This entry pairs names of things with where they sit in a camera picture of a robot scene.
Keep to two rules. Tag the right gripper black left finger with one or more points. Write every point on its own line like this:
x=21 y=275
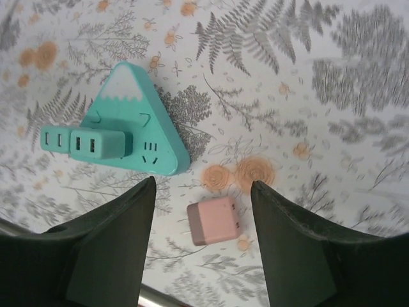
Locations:
x=64 y=265

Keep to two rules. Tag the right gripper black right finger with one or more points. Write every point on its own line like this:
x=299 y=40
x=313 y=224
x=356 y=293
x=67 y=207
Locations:
x=319 y=265

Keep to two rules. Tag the teal dual USB charger plug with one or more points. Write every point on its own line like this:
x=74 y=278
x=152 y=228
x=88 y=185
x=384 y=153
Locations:
x=54 y=140
x=108 y=144

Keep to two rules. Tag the pink USB charger plug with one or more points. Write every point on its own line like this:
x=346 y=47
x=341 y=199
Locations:
x=217 y=224

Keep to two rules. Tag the floral printed tablecloth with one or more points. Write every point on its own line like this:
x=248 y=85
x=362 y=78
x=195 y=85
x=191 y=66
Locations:
x=287 y=128

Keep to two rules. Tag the teal triangular power strip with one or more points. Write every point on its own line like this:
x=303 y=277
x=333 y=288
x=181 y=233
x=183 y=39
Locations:
x=128 y=102

